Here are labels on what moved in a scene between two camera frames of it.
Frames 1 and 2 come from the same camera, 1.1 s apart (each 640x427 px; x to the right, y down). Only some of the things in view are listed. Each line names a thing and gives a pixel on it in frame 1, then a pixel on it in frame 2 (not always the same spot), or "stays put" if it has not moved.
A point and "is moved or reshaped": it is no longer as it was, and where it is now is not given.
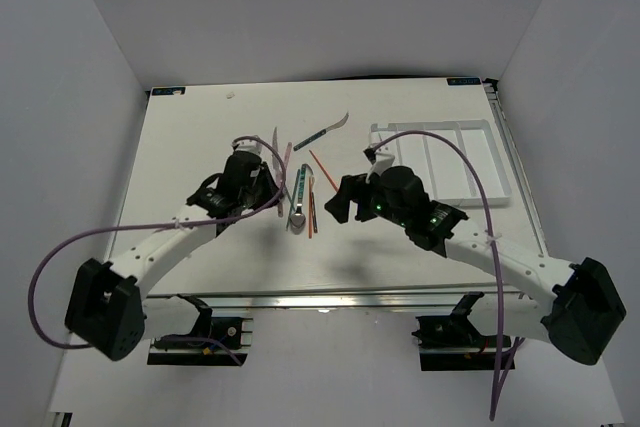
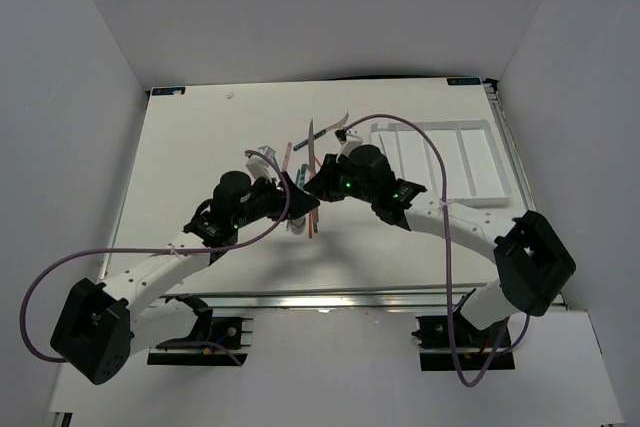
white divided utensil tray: [442, 168] stays put
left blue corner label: [168, 91] stays put
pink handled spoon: [287, 155] stays put
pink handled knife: [277, 169] is moved or reshaped
